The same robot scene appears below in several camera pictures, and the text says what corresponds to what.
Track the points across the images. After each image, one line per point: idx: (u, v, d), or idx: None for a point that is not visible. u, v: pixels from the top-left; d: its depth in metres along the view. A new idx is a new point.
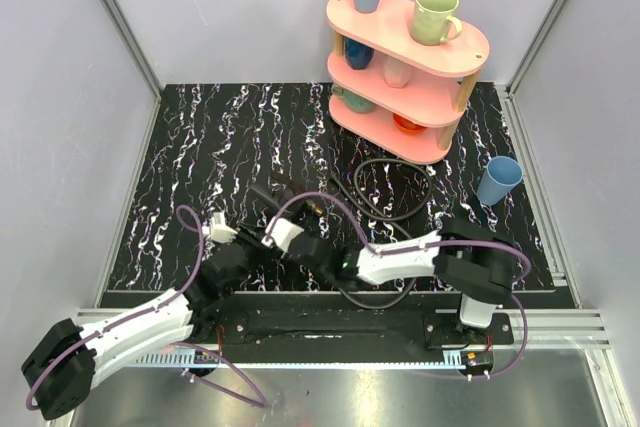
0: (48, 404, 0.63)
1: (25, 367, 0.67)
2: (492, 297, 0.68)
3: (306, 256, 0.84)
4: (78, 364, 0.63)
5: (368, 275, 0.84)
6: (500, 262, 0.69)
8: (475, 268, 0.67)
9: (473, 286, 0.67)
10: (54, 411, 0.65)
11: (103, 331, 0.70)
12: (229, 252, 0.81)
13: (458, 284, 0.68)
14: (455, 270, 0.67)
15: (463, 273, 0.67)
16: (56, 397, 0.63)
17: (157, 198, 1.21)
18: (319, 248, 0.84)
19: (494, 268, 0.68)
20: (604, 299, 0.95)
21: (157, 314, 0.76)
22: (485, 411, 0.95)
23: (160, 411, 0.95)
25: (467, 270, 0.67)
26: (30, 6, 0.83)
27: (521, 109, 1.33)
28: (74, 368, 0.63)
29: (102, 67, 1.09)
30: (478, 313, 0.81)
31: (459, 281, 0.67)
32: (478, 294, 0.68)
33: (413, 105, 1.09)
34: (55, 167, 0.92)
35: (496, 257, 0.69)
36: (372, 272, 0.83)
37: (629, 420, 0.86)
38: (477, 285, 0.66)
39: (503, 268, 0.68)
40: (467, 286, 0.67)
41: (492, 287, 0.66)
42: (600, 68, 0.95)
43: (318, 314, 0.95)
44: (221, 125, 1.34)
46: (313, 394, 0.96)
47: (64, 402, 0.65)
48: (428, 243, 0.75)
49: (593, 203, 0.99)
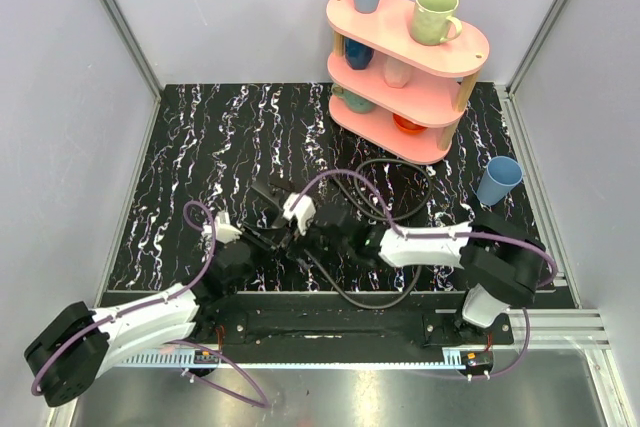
0: (52, 387, 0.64)
1: (30, 351, 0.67)
2: (515, 298, 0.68)
3: (333, 227, 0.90)
4: (91, 346, 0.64)
5: (388, 254, 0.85)
6: (528, 263, 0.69)
8: (503, 265, 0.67)
9: (500, 285, 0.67)
10: (60, 396, 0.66)
11: (116, 317, 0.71)
12: (235, 251, 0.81)
13: (482, 278, 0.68)
14: (486, 266, 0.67)
15: (491, 265, 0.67)
16: (65, 378, 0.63)
17: (157, 198, 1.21)
18: (345, 219, 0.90)
19: (520, 268, 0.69)
20: (604, 299, 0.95)
21: (166, 306, 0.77)
22: (485, 412, 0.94)
23: (160, 410, 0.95)
25: (496, 263, 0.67)
26: (31, 7, 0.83)
27: (521, 109, 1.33)
28: (87, 350, 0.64)
29: (102, 66, 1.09)
30: (481, 314, 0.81)
31: (484, 275, 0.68)
32: (500, 292, 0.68)
33: (413, 105, 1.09)
34: (54, 166, 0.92)
35: (525, 259, 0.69)
36: (394, 252, 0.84)
37: (629, 420, 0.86)
38: (502, 283, 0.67)
39: (529, 271, 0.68)
40: (490, 281, 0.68)
41: (517, 288, 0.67)
42: (600, 67, 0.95)
43: (319, 314, 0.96)
44: (221, 125, 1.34)
46: (313, 394, 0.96)
47: (69, 388, 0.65)
48: (458, 233, 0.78)
49: (593, 204, 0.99)
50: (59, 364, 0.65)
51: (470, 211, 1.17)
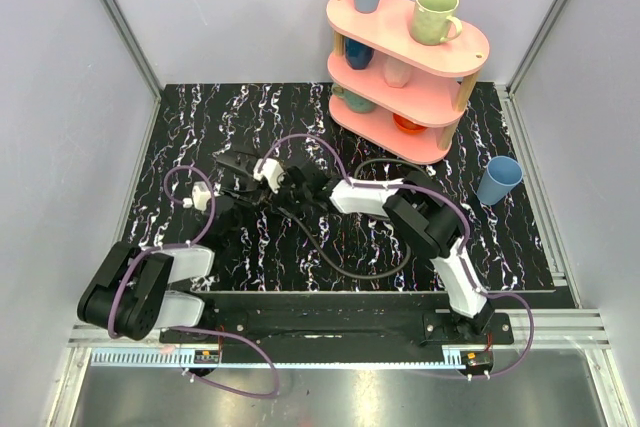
0: (133, 315, 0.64)
1: (86, 301, 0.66)
2: (424, 248, 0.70)
3: (297, 171, 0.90)
4: (160, 261, 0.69)
5: (337, 199, 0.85)
6: (445, 221, 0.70)
8: (418, 216, 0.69)
9: (410, 231, 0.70)
10: (139, 329, 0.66)
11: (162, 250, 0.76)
12: (222, 201, 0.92)
13: (397, 223, 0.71)
14: (400, 211, 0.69)
15: (405, 216, 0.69)
16: (143, 296, 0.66)
17: (157, 198, 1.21)
18: (308, 164, 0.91)
19: (436, 224, 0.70)
20: (604, 299, 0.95)
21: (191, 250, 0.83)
22: (485, 411, 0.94)
23: (160, 411, 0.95)
25: (410, 215, 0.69)
26: (31, 7, 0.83)
27: (521, 109, 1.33)
28: (158, 263, 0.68)
29: (102, 66, 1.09)
30: (458, 297, 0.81)
31: (399, 221, 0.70)
32: (412, 240, 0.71)
33: (413, 105, 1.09)
34: (54, 168, 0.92)
35: (445, 218, 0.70)
36: (341, 198, 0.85)
37: (629, 420, 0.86)
38: (412, 231, 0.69)
39: (444, 226, 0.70)
40: (403, 226, 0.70)
41: (425, 238, 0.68)
42: (600, 67, 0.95)
43: (319, 314, 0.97)
44: (221, 125, 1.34)
46: (313, 394, 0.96)
47: (145, 314, 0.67)
48: (391, 184, 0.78)
49: (593, 204, 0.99)
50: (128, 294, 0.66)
51: (470, 211, 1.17)
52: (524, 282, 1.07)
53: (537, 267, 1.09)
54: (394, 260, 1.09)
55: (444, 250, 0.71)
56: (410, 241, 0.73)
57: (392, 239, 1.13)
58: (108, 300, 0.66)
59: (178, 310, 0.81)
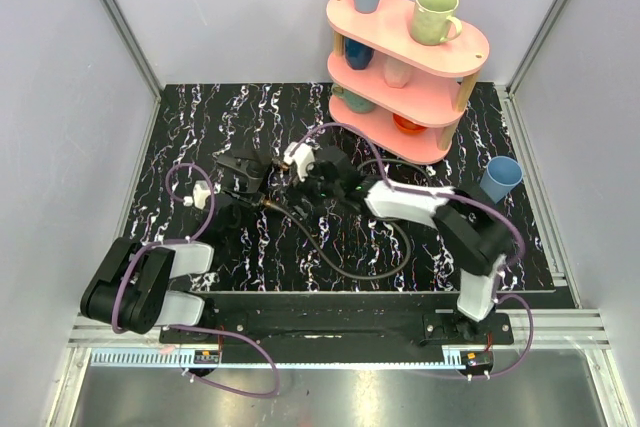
0: (136, 308, 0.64)
1: (89, 297, 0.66)
2: (474, 264, 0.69)
3: (330, 166, 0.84)
4: (161, 255, 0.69)
5: (373, 202, 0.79)
6: (497, 236, 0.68)
8: (469, 231, 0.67)
9: (461, 247, 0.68)
10: (142, 324, 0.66)
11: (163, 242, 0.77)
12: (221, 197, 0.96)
13: (447, 237, 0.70)
14: (452, 226, 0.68)
15: (456, 231, 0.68)
16: (146, 289, 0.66)
17: (157, 198, 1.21)
18: (344, 161, 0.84)
19: (487, 239, 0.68)
20: (604, 299, 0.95)
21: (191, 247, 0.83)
22: (485, 411, 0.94)
23: (160, 411, 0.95)
25: (461, 230, 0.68)
26: (31, 6, 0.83)
27: (521, 109, 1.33)
28: (160, 257, 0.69)
29: (102, 66, 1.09)
30: (471, 302, 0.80)
31: (450, 235, 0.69)
32: (462, 255, 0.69)
33: (413, 105, 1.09)
34: (54, 168, 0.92)
35: (496, 233, 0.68)
36: (379, 202, 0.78)
37: (629, 420, 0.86)
38: (464, 247, 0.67)
39: (495, 242, 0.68)
40: (454, 241, 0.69)
41: (475, 255, 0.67)
42: (600, 67, 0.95)
43: (318, 314, 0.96)
44: (221, 125, 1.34)
46: (313, 394, 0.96)
47: (148, 309, 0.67)
48: (440, 193, 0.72)
49: (593, 204, 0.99)
50: (131, 289, 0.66)
51: None
52: (524, 282, 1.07)
53: (537, 268, 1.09)
54: (394, 260, 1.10)
55: (494, 265, 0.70)
56: (459, 256, 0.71)
57: (392, 239, 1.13)
58: (111, 295, 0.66)
59: (178, 306, 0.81)
